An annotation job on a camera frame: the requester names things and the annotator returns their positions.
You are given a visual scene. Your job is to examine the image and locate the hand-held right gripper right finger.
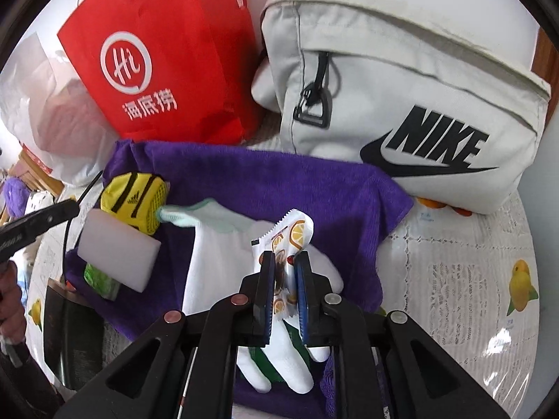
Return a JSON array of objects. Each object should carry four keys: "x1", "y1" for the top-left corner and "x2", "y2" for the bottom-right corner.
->
[{"x1": 295, "y1": 251, "x2": 503, "y2": 419}]

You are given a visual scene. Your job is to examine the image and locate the wooden door frame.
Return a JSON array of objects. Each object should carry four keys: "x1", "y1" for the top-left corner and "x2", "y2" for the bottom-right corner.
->
[{"x1": 530, "y1": 30, "x2": 553, "y2": 83}]

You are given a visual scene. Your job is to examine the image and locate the grey waist bag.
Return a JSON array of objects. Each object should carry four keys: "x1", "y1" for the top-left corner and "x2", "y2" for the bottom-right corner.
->
[{"x1": 251, "y1": 0, "x2": 552, "y2": 215}]

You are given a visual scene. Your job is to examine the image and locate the purple towel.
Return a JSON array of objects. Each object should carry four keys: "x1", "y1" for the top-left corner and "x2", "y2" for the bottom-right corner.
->
[{"x1": 65, "y1": 140, "x2": 415, "y2": 413}]

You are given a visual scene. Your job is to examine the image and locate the white plastic shopping bag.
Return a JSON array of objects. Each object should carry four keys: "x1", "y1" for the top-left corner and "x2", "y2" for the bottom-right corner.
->
[{"x1": 0, "y1": 30, "x2": 118, "y2": 186}]

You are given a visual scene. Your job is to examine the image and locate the red paper bag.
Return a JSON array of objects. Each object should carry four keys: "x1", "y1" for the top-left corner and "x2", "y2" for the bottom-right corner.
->
[{"x1": 57, "y1": 0, "x2": 263, "y2": 145}]

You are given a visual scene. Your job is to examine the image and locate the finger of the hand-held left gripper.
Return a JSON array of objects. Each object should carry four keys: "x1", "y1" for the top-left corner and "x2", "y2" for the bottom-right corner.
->
[{"x1": 17, "y1": 198, "x2": 80, "y2": 233}]

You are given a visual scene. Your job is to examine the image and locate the person's left hand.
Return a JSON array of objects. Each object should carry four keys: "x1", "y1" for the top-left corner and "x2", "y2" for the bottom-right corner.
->
[{"x1": 0, "y1": 261, "x2": 27, "y2": 350}]

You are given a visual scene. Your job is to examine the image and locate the white sponge block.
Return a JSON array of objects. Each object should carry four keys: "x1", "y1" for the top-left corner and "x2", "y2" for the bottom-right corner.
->
[{"x1": 76, "y1": 209, "x2": 161, "y2": 292}]

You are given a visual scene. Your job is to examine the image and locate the green packet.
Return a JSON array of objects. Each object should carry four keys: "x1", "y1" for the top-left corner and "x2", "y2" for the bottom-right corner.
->
[{"x1": 248, "y1": 346, "x2": 282, "y2": 382}]

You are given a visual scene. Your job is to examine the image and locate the thin black cord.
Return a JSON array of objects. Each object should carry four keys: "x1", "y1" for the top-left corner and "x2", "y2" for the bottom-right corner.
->
[{"x1": 63, "y1": 172, "x2": 104, "y2": 281}]

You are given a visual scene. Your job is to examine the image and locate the fruit print tablecloth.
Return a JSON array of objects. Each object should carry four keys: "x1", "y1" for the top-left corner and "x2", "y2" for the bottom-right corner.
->
[{"x1": 17, "y1": 133, "x2": 540, "y2": 419}]

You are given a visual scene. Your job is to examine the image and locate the orange print snack packet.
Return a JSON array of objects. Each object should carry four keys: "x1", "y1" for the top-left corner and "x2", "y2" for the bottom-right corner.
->
[{"x1": 250, "y1": 208, "x2": 315, "y2": 317}]

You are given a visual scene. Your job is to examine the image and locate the wooden headboard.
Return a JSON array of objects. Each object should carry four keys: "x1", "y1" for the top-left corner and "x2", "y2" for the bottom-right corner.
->
[{"x1": 0, "y1": 153, "x2": 66, "y2": 210}]

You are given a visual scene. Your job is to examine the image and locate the white dotted cushion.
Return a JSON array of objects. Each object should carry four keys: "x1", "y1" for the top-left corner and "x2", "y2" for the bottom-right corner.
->
[{"x1": 26, "y1": 192, "x2": 57, "y2": 214}]

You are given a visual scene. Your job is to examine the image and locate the green wet wipes pack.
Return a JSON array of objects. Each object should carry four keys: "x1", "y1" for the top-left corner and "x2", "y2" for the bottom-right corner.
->
[{"x1": 83, "y1": 263, "x2": 122, "y2": 302}]

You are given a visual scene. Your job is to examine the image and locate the white glove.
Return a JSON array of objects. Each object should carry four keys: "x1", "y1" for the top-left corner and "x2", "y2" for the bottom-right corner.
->
[{"x1": 157, "y1": 198, "x2": 346, "y2": 394}]

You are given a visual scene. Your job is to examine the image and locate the dark tea tin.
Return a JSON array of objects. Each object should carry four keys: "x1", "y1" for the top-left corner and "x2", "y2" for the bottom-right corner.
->
[{"x1": 43, "y1": 281, "x2": 106, "y2": 390}]

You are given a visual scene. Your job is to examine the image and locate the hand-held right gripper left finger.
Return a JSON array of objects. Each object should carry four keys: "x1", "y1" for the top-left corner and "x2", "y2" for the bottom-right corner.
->
[{"x1": 65, "y1": 251, "x2": 277, "y2": 419}]

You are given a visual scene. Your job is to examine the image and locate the yellow pouch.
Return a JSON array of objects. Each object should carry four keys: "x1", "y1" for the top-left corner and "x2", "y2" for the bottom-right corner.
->
[{"x1": 100, "y1": 173, "x2": 170, "y2": 235}]

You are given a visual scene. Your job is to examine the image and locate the purple plush toy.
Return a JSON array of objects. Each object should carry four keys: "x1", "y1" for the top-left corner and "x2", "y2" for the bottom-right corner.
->
[{"x1": 2, "y1": 178, "x2": 29, "y2": 219}]

